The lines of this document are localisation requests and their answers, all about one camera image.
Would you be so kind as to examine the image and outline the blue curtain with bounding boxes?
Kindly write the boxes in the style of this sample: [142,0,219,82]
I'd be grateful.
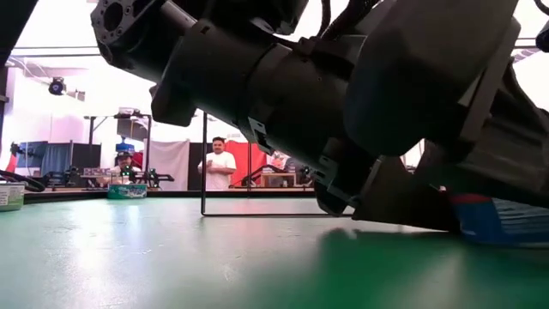
[16,141,72,177]

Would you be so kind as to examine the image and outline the red curtain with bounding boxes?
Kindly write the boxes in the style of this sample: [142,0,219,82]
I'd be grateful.
[226,140,268,188]

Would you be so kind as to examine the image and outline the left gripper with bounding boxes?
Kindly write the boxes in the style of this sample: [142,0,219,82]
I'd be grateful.
[345,0,549,233]

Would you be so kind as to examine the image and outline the black wall panel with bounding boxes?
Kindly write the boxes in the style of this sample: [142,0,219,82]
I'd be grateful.
[188,142,203,191]

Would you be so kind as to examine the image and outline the small wooden table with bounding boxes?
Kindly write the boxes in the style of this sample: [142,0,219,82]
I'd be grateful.
[260,172,297,188]

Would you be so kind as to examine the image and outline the black partition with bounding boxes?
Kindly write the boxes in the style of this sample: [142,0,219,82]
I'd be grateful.
[70,143,102,177]

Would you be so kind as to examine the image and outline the blue seafood can bronze lid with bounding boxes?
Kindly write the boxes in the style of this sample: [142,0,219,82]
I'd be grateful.
[449,192,549,249]

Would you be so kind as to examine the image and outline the teal seafood can silver lid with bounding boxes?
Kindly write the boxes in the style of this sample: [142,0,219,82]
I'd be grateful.
[106,184,148,200]

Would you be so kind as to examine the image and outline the black cable sleeve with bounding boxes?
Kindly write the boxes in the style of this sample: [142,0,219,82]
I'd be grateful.
[0,168,46,193]

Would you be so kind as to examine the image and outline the green seafood can silver lid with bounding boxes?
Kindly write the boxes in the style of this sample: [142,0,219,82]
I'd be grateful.
[0,182,26,213]

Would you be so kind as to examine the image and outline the wooden shelf black metal frame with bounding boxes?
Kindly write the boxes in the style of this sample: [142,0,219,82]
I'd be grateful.
[200,112,357,218]

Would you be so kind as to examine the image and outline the white curtain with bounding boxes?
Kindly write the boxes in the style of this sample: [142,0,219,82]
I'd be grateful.
[143,139,190,191]

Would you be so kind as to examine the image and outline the person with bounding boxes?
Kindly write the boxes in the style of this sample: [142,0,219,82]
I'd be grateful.
[99,150,145,186]
[197,136,238,191]

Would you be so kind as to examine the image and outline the green table mat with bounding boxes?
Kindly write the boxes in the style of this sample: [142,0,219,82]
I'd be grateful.
[0,196,549,309]

